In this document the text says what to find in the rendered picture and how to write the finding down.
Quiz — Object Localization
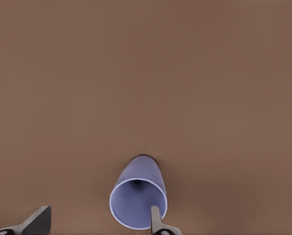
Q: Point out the purple cup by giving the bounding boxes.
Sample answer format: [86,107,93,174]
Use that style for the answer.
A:
[109,155,167,231]

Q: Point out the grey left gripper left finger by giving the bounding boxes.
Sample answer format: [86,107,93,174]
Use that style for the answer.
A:
[0,205,52,235]

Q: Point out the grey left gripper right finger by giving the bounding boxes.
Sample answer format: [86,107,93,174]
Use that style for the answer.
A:
[151,205,183,235]

